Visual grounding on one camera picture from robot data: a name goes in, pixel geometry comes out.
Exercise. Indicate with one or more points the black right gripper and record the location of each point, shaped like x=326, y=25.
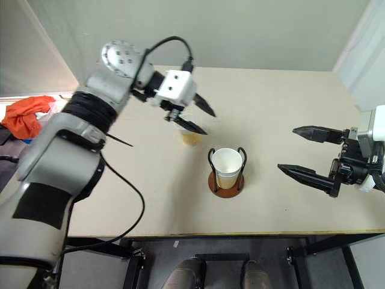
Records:
x=350, y=170

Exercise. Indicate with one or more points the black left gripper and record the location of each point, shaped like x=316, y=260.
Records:
x=172, y=110

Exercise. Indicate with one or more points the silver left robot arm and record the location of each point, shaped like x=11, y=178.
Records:
x=60, y=144

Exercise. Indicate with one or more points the dark rounded shape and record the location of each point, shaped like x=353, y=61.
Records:
x=183, y=275
x=255, y=275

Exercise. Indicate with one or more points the orange cloth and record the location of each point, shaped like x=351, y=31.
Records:
x=24, y=117

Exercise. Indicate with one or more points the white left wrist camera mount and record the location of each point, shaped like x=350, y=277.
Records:
x=177, y=87

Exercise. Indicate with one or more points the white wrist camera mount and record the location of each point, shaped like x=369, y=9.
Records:
x=177, y=87
x=377, y=126

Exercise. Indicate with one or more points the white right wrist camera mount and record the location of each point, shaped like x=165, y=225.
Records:
x=377, y=126

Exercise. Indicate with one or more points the black metal table frame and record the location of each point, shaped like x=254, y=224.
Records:
x=337, y=242

